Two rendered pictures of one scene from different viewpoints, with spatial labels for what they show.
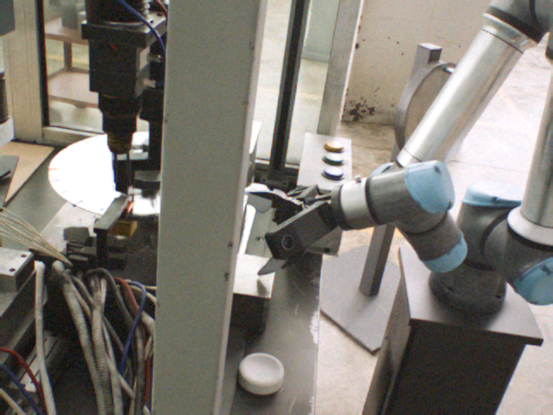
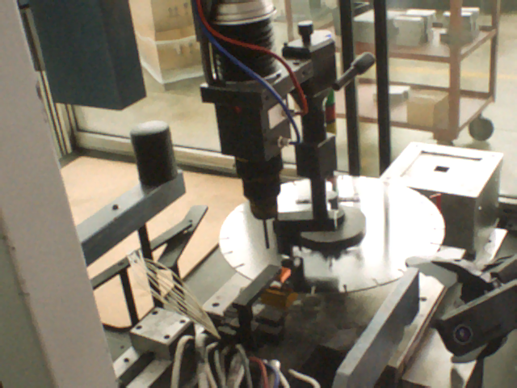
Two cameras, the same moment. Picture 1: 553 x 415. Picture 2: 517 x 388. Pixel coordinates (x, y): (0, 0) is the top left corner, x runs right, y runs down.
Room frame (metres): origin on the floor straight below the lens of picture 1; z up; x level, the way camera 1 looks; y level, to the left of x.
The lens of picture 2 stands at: (0.13, -0.18, 1.48)
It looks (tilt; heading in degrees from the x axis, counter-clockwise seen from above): 27 degrees down; 33
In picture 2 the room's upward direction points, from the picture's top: 7 degrees counter-clockwise
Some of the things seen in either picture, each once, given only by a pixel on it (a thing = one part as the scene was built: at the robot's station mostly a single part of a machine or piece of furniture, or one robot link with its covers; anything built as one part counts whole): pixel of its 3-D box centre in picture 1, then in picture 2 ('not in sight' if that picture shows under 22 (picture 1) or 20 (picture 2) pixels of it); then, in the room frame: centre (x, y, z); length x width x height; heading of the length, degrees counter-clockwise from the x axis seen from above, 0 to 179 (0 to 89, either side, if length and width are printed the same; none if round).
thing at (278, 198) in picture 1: (274, 204); (462, 278); (0.84, 0.00, 0.97); 0.09 x 0.02 x 0.05; 70
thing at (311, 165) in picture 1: (320, 190); not in sight; (1.20, -0.09, 0.82); 0.28 x 0.11 x 0.15; 179
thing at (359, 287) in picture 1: (395, 183); not in sight; (1.98, -0.41, 0.50); 0.50 x 0.50 x 1.00; 44
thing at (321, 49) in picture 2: (158, 55); (311, 103); (0.85, 0.20, 1.17); 0.06 x 0.05 x 0.20; 170
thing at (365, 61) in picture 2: not in sight; (341, 69); (0.88, 0.17, 1.21); 0.08 x 0.06 x 0.03; 179
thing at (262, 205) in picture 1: (254, 193); (442, 259); (0.88, 0.04, 0.96); 0.09 x 0.06 x 0.03; 70
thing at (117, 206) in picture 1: (112, 230); (262, 302); (0.73, 0.23, 0.95); 0.10 x 0.03 x 0.07; 179
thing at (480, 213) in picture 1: (492, 219); not in sight; (1.00, -0.40, 0.91); 0.13 x 0.12 x 0.14; 20
